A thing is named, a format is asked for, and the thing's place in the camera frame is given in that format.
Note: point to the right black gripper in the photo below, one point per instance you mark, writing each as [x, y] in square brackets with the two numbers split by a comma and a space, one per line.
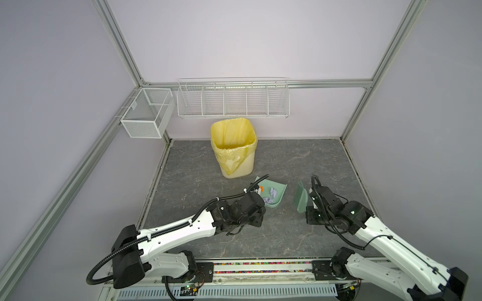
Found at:
[309, 217]

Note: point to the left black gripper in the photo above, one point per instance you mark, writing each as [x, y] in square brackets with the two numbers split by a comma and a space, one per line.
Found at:
[258, 221]

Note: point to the green hand brush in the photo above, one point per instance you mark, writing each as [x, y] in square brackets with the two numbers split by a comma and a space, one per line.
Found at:
[301, 198]

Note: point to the green plastic dustpan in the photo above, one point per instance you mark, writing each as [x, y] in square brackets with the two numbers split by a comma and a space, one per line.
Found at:
[267, 185]

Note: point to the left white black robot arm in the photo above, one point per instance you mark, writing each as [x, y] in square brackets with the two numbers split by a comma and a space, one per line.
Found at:
[139, 253]

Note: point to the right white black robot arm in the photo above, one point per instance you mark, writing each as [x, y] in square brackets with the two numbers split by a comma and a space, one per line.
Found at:
[376, 254]

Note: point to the orange purple scraps left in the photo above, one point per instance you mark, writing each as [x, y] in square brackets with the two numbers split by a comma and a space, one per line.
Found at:
[273, 193]

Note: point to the yellow lined trash bin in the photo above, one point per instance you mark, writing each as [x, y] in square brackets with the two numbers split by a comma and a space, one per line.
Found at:
[234, 142]

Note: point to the small white mesh basket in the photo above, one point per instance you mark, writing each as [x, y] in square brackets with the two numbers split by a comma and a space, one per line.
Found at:
[149, 113]

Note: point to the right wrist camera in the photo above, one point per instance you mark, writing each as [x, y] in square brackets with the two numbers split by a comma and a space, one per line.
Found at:
[310, 201]

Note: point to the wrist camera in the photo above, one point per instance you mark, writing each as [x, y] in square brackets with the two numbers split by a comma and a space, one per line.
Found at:
[310, 201]
[259, 190]

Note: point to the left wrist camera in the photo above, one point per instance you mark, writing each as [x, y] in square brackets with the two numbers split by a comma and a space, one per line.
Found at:
[259, 190]

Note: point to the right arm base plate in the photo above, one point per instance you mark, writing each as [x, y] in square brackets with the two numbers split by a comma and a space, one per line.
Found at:
[325, 270]

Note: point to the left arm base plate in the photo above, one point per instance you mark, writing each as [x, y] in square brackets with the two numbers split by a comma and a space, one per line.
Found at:
[203, 272]

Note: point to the aluminium front rail frame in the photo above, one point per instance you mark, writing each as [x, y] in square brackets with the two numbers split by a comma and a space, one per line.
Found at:
[291, 279]

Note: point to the long white wire shelf basket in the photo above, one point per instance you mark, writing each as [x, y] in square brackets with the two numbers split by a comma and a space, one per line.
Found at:
[224, 98]

